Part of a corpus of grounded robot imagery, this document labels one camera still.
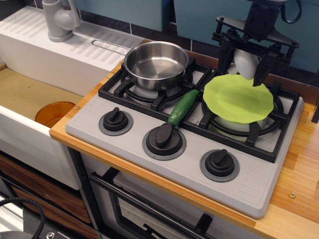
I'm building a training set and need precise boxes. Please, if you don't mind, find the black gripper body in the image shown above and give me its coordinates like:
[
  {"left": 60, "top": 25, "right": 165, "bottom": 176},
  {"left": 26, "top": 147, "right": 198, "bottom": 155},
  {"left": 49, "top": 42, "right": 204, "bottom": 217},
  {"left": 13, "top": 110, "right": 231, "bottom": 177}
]
[{"left": 212, "top": 0, "right": 300, "bottom": 64}]

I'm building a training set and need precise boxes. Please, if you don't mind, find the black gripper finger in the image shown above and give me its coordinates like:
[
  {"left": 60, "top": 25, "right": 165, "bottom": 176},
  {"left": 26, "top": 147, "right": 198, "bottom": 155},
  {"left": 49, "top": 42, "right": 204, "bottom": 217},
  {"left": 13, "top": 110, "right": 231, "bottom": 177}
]
[
  {"left": 253, "top": 50, "right": 279, "bottom": 87},
  {"left": 218, "top": 36, "right": 235, "bottom": 74}
]

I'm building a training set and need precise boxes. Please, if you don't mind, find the white toy mushroom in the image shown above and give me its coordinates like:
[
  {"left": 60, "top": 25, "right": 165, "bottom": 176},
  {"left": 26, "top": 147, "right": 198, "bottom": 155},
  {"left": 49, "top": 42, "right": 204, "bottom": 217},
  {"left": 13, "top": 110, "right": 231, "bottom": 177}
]
[{"left": 227, "top": 49, "right": 259, "bottom": 80}]

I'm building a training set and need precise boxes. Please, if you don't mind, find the green toy pickle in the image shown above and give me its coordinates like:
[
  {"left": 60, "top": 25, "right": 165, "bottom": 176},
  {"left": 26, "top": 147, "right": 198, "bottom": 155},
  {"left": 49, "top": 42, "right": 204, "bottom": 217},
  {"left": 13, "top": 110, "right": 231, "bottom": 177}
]
[{"left": 167, "top": 89, "right": 199, "bottom": 127}]

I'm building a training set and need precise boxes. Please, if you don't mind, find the light green plate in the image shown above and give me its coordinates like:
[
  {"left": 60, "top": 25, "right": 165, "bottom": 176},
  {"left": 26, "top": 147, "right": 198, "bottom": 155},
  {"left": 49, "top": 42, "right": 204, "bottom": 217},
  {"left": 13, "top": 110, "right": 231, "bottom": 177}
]
[{"left": 203, "top": 74, "right": 274, "bottom": 123}]

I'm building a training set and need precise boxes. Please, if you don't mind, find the stainless steel pot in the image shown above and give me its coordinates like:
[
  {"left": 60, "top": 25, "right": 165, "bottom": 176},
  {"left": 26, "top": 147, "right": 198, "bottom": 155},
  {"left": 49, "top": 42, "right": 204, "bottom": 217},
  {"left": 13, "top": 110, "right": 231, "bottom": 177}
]
[{"left": 91, "top": 39, "right": 189, "bottom": 91}]

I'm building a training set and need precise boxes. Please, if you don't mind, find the black middle stove knob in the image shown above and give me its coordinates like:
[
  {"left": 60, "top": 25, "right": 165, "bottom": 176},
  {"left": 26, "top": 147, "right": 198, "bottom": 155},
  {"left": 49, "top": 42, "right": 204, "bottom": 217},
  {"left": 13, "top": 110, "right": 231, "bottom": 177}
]
[{"left": 142, "top": 122, "right": 187, "bottom": 161}]

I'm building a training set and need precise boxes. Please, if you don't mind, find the black stove knob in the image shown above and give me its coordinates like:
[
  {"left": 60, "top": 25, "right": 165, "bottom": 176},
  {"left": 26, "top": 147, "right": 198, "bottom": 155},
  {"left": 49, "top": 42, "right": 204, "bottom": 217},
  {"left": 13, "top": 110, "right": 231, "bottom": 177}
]
[
  {"left": 99, "top": 107, "right": 134, "bottom": 136},
  {"left": 200, "top": 149, "right": 240, "bottom": 183},
  {"left": 142, "top": 122, "right": 187, "bottom": 161}
]

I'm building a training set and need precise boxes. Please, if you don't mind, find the grey toy stove top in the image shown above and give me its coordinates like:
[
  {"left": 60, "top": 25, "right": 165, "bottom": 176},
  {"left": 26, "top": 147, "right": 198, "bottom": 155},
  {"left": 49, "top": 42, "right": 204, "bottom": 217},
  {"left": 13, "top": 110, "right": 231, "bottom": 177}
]
[{"left": 65, "top": 68, "right": 305, "bottom": 220}]

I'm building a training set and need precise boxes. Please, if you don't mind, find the black right stove knob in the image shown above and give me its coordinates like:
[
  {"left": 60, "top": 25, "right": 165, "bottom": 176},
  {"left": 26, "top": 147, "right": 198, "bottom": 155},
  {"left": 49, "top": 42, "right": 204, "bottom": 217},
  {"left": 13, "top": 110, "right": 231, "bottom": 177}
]
[{"left": 200, "top": 149, "right": 240, "bottom": 183}]

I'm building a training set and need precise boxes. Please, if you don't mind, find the black left stove knob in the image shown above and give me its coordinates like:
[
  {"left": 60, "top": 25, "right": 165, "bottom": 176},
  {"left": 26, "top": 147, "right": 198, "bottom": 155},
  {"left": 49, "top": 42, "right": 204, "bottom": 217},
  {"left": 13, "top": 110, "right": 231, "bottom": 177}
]
[{"left": 99, "top": 107, "right": 134, "bottom": 136}]

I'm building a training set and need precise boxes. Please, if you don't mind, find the black right burner grate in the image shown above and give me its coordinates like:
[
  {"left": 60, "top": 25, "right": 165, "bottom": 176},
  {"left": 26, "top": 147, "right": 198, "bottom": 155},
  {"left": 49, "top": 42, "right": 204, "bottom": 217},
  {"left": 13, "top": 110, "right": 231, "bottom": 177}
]
[{"left": 180, "top": 70, "right": 304, "bottom": 163}]

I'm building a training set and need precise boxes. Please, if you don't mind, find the black burner grate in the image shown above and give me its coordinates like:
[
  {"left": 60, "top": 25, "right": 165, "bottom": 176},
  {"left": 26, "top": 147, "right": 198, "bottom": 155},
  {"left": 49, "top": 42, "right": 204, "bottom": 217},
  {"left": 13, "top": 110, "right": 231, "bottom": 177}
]
[
  {"left": 180, "top": 70, "right": 304, "bottom": 163},
  {"left": 98, "top": 57, "right": 213, "bottom": 120}
]

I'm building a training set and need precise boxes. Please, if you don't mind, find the black left burner grate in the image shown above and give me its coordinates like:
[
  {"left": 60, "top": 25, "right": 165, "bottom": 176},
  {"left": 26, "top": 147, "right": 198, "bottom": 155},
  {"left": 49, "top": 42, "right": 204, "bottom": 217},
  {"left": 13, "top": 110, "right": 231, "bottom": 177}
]
[{"left": 98, "top": 57, "right": 213, "bottom": 120}]

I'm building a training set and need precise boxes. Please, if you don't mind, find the grey toy faucet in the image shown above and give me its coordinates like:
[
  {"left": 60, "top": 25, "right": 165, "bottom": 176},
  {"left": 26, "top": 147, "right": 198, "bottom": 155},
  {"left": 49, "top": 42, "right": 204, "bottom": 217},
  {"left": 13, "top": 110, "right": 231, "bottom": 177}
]
[{"left": 42, "top": 0, "right": 80, "bottom": 42}]

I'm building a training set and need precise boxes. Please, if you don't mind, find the orange plastic cup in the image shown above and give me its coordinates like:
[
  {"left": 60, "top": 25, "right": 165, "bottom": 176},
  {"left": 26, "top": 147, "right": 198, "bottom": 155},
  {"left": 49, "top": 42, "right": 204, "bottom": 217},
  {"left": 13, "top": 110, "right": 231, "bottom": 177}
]
[{"left": 35, "top": 101, "right": 75, "bottom": 128}]

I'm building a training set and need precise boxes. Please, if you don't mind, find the white toy sink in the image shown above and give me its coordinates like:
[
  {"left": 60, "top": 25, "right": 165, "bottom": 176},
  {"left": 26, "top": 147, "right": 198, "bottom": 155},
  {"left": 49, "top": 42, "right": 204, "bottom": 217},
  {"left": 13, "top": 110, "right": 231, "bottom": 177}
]
[{"left": 0, "top": 6, "right": 142, "bottom": 190}]

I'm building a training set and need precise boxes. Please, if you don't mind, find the wooden drawer front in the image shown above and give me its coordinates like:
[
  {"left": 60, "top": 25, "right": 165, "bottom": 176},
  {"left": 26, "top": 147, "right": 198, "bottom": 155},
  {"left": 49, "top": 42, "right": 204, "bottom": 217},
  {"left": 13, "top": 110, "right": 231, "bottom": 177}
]
[{"left": 0, "top": 152, "right": 99, "bottom": 239}]

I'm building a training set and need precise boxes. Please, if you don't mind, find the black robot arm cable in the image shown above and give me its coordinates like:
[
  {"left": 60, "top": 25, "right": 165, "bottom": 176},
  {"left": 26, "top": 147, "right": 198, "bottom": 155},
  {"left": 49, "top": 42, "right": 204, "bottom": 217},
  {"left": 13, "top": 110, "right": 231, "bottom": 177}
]
[{"left": 280, "top": 0, "right": 303, "bottom": 25}]

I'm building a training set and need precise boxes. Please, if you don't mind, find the oven door with black handle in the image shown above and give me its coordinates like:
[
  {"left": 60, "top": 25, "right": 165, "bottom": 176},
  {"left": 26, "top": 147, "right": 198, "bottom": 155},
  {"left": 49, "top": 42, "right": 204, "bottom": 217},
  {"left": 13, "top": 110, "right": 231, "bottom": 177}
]
[{"left": 89, "top": 166, "right": 257, "bottom": 239}]

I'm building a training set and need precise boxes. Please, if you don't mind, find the black braided cable foreground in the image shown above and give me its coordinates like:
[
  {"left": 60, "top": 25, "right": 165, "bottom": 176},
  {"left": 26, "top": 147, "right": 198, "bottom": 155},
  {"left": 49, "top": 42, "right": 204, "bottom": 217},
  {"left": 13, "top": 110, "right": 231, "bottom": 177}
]
[{"left": 0, "top": 197, "right": 46, "bottom": 239}]

